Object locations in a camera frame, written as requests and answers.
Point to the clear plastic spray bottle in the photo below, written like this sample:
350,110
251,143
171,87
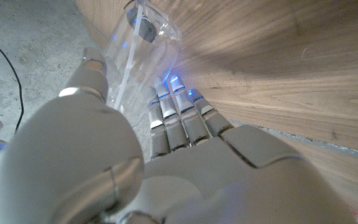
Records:
154,59

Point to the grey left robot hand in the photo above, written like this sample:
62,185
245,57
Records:
197,186

